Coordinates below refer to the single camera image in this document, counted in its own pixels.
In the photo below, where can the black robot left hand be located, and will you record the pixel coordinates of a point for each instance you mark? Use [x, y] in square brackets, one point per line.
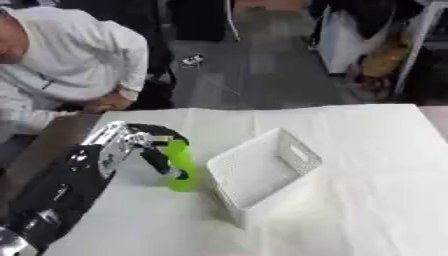
[156, 156]

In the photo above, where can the person's hand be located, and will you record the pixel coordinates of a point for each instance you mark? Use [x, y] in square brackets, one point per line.
[108, 102]

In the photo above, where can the white table leg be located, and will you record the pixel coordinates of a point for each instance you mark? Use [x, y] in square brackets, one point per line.
[415, 46]

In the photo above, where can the white perforated plastic basket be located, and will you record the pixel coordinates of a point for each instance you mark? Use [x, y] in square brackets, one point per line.
[256, 173]

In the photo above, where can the black chair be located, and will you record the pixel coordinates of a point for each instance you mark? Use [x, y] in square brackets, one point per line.
[154, 90]

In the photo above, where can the white shoe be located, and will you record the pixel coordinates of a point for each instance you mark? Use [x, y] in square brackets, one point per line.
[192, 59]

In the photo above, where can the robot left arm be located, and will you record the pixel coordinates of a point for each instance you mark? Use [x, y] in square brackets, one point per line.
[64, 186]

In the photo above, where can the yellow bag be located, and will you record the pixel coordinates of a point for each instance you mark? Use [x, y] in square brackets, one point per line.
[385, 58]

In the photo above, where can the bright green bottle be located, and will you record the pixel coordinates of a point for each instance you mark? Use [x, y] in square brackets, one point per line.
[182, 163]

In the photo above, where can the person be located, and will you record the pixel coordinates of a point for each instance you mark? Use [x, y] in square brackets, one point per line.
[64, 63]

